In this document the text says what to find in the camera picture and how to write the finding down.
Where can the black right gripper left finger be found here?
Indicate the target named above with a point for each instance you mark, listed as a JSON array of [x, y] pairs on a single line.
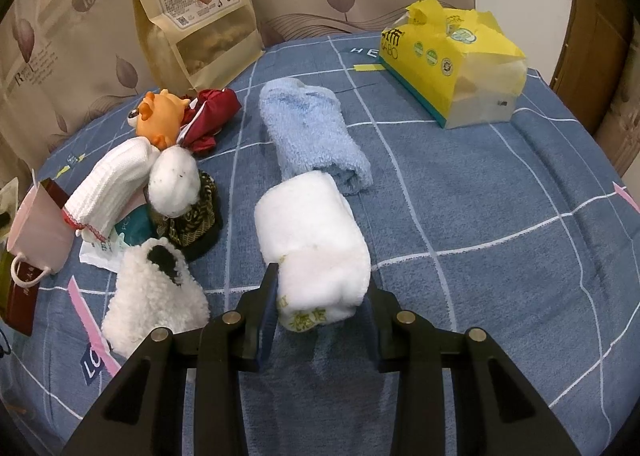
[[236, 341]]

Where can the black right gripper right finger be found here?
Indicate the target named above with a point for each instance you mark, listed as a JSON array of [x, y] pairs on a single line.
[[402, 341]]

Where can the black gold patterned cloth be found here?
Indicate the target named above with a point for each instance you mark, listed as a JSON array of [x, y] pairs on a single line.
[[197, 231]]

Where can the white towel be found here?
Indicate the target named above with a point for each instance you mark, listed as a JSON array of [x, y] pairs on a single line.
[[306, 226]]

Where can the white sock red trim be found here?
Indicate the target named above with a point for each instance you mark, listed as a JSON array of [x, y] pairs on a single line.
[[93, 208]]

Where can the white fluffy fleece pouch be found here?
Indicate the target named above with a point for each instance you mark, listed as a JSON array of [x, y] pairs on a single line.
[[154, 288]]

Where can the white wet wipes packet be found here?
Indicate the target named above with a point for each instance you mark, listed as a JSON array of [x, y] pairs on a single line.
[[131, 231]]

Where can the blue plaid bed sheet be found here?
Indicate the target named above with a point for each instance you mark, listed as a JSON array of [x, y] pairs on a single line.
[[523, 228]]

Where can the white plush ball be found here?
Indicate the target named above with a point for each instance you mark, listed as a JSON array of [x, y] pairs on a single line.
[[174, 182]]

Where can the pink ceramic mug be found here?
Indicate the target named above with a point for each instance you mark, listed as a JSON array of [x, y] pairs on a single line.
[[39, 236]]

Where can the light blue rolled towel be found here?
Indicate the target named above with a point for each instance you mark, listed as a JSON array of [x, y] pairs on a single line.
[[306, 125]]

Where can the dark red folded cloth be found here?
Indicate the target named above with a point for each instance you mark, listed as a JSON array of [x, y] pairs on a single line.
[[205, 117]]

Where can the orange plush toy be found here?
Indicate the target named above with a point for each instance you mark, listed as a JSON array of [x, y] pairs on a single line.
[[158, 118]]

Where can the yellow tissue pack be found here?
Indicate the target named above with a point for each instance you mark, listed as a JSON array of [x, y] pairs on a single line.
[[456, 62]]

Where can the kraft paper snack bag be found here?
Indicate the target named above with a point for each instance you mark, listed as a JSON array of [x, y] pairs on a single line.
[[193, 45]]

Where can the brown wooden door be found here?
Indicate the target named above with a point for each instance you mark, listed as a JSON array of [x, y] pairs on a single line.
[[592, 58]]

